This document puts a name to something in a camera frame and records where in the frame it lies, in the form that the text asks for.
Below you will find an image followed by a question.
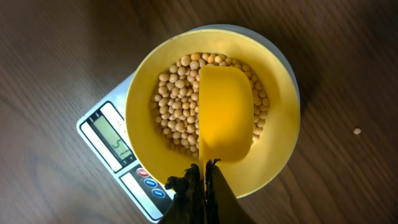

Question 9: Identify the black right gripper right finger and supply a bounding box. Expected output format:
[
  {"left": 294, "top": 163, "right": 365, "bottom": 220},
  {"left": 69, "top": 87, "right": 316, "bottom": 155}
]
[{"left": 205, "top": 159, "right": 256, "bottom": 224}]

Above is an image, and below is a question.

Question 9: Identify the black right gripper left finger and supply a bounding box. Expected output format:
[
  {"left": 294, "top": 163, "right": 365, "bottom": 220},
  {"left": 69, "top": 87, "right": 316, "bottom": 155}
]
[{"left": 159, "top": 164, "right": 205, "bottom": 224}]

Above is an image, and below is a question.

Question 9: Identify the yellow plastic measuring scoop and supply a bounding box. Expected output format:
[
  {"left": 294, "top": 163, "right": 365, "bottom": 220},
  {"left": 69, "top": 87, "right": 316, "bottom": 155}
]
[{"left": 199, "top": 66, "right": 254, "bottom": 181}]

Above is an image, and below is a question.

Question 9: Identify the pale yellow bowl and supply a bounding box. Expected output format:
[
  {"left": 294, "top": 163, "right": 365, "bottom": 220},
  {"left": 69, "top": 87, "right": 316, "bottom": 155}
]
[{"left": 125, "top": 29, "right": 300, "bottom": 197}]

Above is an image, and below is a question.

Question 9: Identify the white digital kitchen scale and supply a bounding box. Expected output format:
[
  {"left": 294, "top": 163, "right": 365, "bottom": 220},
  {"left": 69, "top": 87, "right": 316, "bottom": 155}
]
[{"left": 76, "top": 24, "right": 300, "bottom": 223}]

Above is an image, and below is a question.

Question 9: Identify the stray soybean on table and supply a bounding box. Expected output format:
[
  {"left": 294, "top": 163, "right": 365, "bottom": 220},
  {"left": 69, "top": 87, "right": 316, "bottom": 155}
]
[{"left": 353, "top": 128, "right": 361, "bottom": 135}]

